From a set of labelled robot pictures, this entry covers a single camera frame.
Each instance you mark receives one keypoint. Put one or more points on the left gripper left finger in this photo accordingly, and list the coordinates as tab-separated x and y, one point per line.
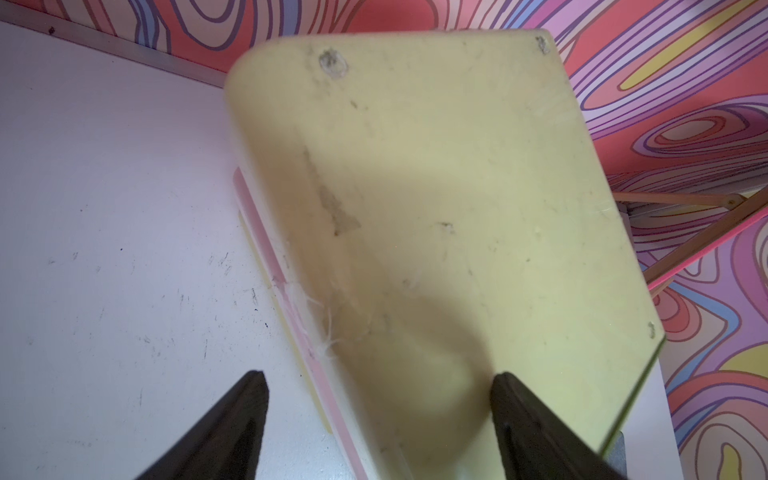
226	442

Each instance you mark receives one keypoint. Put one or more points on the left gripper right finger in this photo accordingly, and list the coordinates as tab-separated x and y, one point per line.
533	442

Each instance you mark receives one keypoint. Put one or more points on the yellow green drawer cabinet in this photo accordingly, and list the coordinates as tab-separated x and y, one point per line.
431	212

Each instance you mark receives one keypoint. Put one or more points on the wooden easel stand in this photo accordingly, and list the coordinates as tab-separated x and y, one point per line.
658	223

